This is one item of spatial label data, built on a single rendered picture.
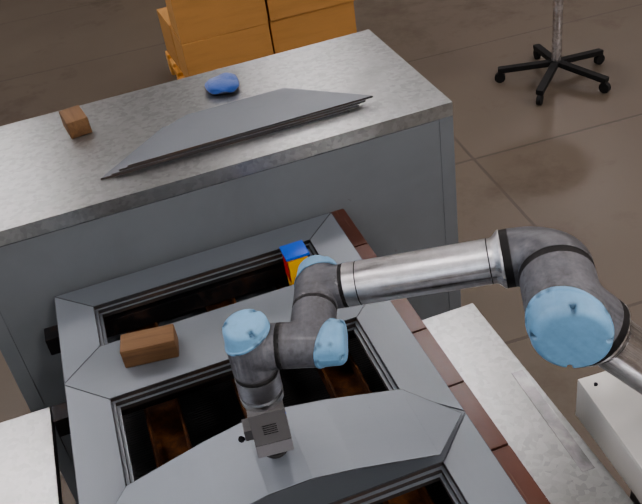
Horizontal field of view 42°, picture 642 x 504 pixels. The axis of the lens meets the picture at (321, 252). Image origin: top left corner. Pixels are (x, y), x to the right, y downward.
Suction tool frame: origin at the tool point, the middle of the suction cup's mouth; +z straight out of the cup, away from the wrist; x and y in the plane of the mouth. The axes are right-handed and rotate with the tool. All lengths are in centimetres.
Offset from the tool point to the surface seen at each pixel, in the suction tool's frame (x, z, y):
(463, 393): 38.5, 9.0, -10.9
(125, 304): -29, 8, -65
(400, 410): 24.5, 4.1, -6.2
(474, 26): 173, 92, -376
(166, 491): -20.9, 2.7, -0.2
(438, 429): 30.1, 5.4, -0.6
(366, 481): 14.4, 7.0, 5.5
